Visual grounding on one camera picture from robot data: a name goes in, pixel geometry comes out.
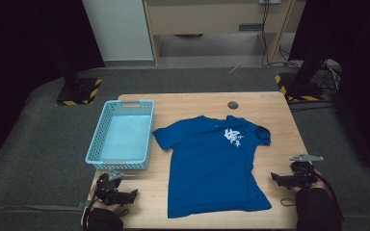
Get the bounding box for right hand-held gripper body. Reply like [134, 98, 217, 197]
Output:
[289, 153, 324, 189]

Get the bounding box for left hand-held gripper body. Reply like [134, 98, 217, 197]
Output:
[94, 169, 124, 206]

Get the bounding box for blue t-shirt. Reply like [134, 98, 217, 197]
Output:
[152, 115, 273, 219]

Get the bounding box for person's left hand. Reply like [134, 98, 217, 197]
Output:
[89, 185, 120, 212]

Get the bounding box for person's right hand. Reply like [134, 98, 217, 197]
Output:
[293, 169, 327, 193]

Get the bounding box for light blue plastic basket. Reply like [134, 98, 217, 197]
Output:
[85, 99, 155, 171]

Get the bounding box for striped stand base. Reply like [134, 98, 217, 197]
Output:
[274, 72, 325, 102]
[55, 76, 103, 107]

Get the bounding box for black stand pole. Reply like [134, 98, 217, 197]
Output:
[49, 41, 85, 90]
[293, 57, 326, 90]

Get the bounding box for black curtain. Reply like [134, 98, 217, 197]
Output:
[0, 0, 105, 179]
[288, 0, 370, 176]

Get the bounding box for white cabinet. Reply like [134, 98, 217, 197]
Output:
[81, 0, 155, 62]

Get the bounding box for light wooden desk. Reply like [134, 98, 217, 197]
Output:
[143, 0, 298, 65]

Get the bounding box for thin black cord loop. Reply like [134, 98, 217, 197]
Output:
[279, 197, 298, 207]

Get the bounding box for grey table edge bracket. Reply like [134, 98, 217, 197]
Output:
[76, 200, 93, 212]

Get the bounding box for right hand-held gripper cable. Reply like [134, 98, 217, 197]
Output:
[314, 174, 339, 204]

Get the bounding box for hand-held gripper cable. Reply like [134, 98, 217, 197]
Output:
[314, 174, 339, 204]
[82, 197, 98, 231]

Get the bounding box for left hand-held gripper cable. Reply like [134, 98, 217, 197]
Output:
[82, 197, 98, 231]

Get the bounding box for tangled cable bundle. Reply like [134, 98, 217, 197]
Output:
[314, 58, 342, 97]

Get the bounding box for hanging black cables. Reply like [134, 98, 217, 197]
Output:
[260, 0, 303, 69]

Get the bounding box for grey drawer handle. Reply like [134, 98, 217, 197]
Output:
[238, 23, 264, 32]

